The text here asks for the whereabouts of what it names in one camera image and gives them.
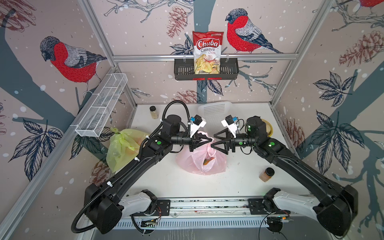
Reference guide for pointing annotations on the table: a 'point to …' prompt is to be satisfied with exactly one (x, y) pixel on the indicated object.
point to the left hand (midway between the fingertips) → (212, 138)
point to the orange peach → (206, 161)
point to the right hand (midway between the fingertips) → (213, 141)
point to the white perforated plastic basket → (213, 114)
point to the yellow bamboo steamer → (269, 128)
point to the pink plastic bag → (192, 162)
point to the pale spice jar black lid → (153, 112)
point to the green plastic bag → (124, 147)
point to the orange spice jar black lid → (267, 175)
